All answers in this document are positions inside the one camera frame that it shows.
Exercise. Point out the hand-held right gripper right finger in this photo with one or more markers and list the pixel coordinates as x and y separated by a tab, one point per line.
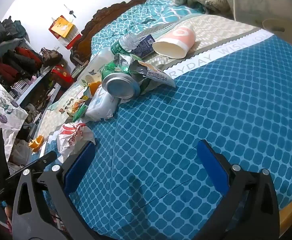
211	165

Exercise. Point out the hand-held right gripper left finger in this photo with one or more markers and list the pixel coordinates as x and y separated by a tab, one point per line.
79	165

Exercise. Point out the pink paper cup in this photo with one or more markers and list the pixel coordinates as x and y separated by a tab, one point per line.
176	38

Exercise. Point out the dark blue milk carton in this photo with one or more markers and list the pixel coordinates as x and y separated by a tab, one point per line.
143	46

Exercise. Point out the clear plastic bin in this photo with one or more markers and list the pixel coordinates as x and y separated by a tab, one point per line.
261	2

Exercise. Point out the orange peel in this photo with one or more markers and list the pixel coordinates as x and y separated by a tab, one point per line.
94	88
37	142

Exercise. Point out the grey plastic bag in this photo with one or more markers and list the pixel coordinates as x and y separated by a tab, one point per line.
21	152

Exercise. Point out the white red printed paper bag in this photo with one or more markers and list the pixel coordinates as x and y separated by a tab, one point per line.
71	135

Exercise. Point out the cactus print cloth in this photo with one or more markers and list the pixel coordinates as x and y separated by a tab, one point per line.
1	110

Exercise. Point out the green packet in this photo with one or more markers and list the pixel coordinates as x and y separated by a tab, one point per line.
80	111

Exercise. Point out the printed snack packet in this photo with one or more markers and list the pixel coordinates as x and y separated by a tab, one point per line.
69	105

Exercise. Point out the white tissue pack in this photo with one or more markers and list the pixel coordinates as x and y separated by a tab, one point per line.
101	105

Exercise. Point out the grey storage shelf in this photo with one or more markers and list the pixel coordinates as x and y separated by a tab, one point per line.
36	83

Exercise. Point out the pile of dark jackets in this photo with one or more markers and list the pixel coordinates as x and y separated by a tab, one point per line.
13	62

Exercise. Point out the crushed green drink can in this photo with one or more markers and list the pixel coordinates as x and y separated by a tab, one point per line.
121	85

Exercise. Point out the white butterfly print carton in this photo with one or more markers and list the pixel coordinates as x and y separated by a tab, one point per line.
97	65

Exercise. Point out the silver snack wrapper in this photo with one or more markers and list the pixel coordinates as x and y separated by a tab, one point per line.
157	76

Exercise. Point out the brown handbag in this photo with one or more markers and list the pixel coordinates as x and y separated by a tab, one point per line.
51	56

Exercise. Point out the clear plastic water bottle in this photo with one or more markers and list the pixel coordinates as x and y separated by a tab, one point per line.
126	42

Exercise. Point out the carved wooden headboard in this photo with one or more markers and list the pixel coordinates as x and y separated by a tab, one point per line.
98	22

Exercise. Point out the hanging keys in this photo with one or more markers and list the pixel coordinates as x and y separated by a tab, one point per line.
71	12

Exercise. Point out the teal patterned sheet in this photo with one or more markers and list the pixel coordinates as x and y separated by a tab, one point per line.
126	17

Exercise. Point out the yellow red wall calendar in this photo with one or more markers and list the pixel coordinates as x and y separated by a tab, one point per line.
61	27

